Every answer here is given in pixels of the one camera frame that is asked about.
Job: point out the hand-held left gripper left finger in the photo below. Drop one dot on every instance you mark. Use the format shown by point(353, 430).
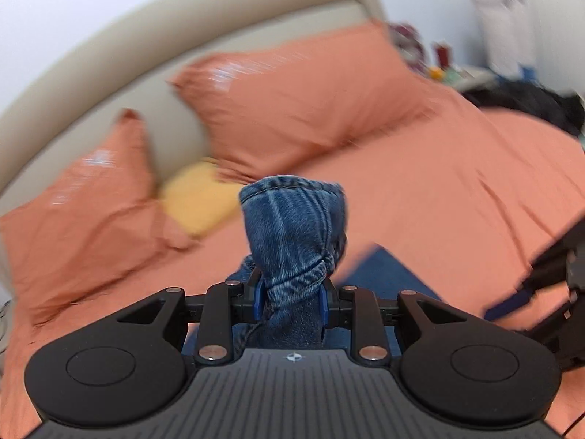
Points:
point(258, 299)

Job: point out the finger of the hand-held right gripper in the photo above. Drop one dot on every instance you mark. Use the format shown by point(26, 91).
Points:
point(557, 256)
point(507, 305)

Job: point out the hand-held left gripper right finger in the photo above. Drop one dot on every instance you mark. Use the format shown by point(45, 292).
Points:
point(323, 302)

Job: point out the blue denim pants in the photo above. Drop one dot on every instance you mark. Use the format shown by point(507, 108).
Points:
point(292, 233)

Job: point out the yellow cushion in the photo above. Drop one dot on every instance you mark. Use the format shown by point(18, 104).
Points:
point(196, 199)

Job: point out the bed with orange sheet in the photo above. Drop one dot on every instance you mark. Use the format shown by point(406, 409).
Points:
point(434, 183)

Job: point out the black jacket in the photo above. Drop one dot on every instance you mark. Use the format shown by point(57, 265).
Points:
point(525, 103)

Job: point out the blue box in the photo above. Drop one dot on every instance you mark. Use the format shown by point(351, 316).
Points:
point(528, 73)

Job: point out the orange embroidered pillow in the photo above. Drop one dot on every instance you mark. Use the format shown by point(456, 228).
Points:
point(297, 100)
point(82, 219)

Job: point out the beige bedside table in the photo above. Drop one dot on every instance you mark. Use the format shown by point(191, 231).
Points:
point(477, 77)

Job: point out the green box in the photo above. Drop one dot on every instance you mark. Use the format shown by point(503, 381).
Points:
point(453, 75)

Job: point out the orange fruit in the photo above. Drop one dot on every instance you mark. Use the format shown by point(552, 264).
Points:
point(436, 73)

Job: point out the red cup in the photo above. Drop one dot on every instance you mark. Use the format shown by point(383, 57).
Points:
point(442, 55)

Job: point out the white alpaca plush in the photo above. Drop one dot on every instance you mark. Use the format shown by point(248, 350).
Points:
point(498, 23)

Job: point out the pink teddy bear plush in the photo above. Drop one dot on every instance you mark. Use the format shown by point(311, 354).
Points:
point(406, 45)

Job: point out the beige upholstered headboard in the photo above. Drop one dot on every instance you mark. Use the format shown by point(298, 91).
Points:
point(114, 73)

